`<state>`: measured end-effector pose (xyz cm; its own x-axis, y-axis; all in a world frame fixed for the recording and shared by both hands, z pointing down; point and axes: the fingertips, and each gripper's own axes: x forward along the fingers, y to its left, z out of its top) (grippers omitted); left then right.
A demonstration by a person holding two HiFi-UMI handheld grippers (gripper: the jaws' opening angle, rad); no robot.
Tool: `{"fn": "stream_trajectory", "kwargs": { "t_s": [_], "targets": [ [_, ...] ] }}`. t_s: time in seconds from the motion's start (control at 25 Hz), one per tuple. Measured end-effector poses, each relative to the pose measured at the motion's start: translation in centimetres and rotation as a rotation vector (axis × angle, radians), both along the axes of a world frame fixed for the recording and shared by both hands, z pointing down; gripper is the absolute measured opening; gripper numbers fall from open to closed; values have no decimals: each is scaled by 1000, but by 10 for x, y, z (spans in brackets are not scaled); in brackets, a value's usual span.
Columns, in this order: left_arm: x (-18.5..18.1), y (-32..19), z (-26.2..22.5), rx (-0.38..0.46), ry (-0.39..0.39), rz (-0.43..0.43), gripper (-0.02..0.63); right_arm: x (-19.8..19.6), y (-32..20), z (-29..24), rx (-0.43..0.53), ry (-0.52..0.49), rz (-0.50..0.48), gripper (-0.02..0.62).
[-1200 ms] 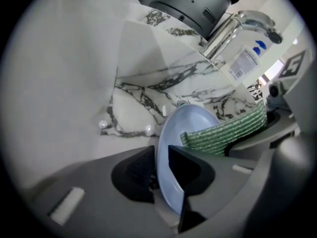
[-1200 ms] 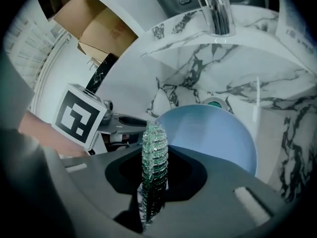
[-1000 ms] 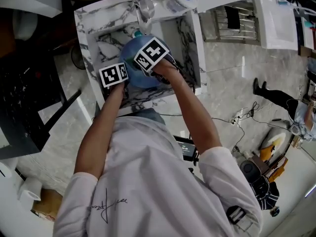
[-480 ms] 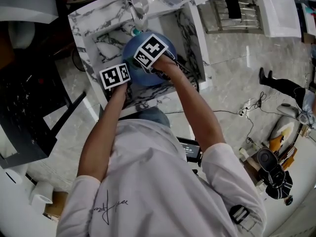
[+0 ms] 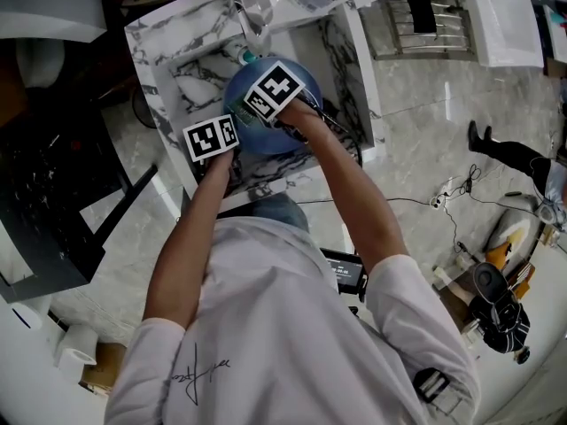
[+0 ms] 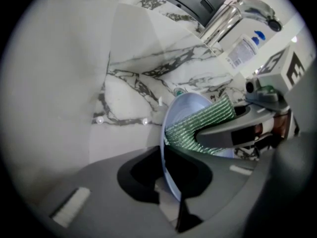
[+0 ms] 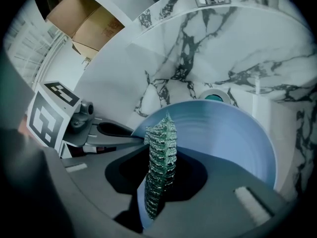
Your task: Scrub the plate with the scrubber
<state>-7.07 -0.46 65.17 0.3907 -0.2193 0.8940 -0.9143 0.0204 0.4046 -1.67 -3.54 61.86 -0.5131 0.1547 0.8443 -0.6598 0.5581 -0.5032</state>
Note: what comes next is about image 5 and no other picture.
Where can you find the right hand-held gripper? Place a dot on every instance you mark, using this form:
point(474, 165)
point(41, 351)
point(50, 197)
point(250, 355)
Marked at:
point(274, 89)

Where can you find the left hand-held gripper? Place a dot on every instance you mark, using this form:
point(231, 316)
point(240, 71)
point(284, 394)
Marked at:
point(210, 137)

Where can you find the green textured sponge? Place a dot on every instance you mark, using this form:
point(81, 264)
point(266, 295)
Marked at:
point(243, 115)

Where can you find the blue large plate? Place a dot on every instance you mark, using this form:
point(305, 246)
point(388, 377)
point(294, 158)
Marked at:
point(259, 142)

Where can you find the person's left forearm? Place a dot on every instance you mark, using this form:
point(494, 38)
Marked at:
point(186, 246)

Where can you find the person's right forearm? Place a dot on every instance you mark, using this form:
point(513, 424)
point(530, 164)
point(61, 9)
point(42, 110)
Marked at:
point(354, 202)

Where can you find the teal sink drain plug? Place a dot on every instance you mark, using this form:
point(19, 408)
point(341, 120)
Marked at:
point(248, 56)

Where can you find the black round basket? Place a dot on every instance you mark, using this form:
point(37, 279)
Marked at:
point(144, 109)

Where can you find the chrome faucet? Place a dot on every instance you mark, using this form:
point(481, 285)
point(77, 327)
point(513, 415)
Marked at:
point(250, 7)

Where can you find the person's blue jeans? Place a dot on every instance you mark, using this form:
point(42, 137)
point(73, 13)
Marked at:
point(279, 210)

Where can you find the white marble sink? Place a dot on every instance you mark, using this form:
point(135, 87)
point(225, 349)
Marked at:
point(186, 38)

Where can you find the stainless steel rack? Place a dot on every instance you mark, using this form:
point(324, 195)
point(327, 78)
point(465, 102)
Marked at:
point(425, 38)

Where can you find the black marble vanity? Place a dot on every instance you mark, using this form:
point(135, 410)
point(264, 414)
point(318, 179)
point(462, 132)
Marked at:
point(48, 184)

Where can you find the white rounded ceramic fixture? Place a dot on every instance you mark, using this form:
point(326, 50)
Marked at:
point(40, 64)

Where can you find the black tablet screen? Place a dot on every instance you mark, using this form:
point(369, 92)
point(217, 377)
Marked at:
point(343, 268)

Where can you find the white power strip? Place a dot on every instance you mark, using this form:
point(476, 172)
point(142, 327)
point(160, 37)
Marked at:
point(438, 199)

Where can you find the white ceramic basin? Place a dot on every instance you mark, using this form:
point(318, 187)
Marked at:
point(44, 7)

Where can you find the person's white shirt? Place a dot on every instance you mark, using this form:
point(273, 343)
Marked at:
point(288, 334)

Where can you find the white rectangular inset basin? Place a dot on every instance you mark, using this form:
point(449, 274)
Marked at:
point(13, 255)

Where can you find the white table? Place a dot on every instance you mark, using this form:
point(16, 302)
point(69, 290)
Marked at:
point(500, 20)

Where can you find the white paper roll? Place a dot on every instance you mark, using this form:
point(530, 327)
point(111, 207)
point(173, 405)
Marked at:
point(75, 348)

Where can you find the small cardboard box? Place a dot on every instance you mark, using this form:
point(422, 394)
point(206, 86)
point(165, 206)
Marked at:
point(106, 370)

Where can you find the white slotted dispenser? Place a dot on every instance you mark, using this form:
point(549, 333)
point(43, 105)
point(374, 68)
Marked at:
point(26, 314)

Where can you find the white ceramic toilet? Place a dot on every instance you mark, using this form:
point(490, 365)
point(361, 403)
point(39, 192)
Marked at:
point(509, 219)

